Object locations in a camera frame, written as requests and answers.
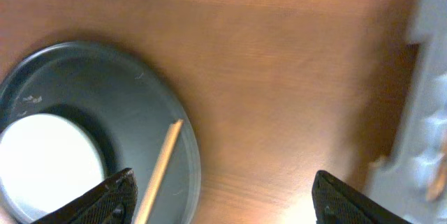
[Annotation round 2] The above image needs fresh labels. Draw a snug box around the grey dishwasher rack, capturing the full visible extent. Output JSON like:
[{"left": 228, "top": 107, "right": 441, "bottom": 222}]
[{"left": 365, "top": 0, "right": 446, "bottom": 223}]

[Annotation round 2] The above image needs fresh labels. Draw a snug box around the white plate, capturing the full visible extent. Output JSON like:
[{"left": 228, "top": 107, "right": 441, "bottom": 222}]
[{"left": 1, "top": 114, "right": 106, "bottom": 223}]

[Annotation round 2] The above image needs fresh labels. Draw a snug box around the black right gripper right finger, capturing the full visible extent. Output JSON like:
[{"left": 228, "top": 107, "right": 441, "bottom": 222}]
[{"left": 312, "top": 170, "right": 409, "bottom": 224}]

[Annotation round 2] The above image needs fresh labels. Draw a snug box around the wooden chopstick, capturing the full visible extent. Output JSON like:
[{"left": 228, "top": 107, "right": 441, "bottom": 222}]
[{"left": 134, "top": 119, "right": 184, "bottom": 224}]

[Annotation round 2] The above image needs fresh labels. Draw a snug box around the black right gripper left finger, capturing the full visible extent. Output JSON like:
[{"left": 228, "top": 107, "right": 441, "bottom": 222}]
[{"left": 33, "top": 168, "right": 138, "bottom": 224}]

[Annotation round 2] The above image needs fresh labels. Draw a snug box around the round black tray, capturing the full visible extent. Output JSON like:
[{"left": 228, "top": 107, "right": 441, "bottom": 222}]
[{"left": 1, "top": 41, "right": 201, "bottom": 223}]

